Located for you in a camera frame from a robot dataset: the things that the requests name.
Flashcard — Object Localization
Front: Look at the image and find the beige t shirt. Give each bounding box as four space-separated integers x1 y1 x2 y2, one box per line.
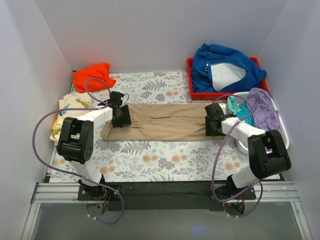
100 103 224 142

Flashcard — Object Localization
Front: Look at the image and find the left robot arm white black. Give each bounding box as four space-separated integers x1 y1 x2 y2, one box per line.
57 91 132 200

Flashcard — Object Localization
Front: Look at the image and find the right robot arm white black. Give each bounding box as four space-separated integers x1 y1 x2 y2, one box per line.
205 103 292 199

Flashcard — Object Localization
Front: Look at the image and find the teal t shirt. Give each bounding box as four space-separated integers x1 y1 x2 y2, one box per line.
227 96 254 126

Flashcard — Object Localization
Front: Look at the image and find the red plastic tray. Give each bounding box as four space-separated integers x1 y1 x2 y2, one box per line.
186 57 269 101

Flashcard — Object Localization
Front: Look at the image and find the white perforated laundry basket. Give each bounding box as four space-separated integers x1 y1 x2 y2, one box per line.
230 91 290 154

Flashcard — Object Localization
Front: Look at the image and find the floral table cloth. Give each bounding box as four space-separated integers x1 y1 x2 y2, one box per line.
47 71 280 183

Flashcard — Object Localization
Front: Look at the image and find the dinosaur print folded t shirt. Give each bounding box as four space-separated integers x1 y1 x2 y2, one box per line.
50 92 92 146

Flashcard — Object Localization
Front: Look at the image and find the orange folded t shirt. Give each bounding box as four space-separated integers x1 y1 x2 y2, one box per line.
72 63 116 93

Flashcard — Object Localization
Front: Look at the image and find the blue white hoodie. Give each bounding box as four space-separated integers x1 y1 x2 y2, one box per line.
190 43 267 93

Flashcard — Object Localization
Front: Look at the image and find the purple t shirt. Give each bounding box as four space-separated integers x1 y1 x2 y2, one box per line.
246 88 281 131

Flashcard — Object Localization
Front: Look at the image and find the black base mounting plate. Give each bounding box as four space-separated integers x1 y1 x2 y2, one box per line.
77 180 241 211

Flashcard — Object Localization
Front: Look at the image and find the aluminium frame rail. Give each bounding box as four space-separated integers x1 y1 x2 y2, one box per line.
21 182 83 240

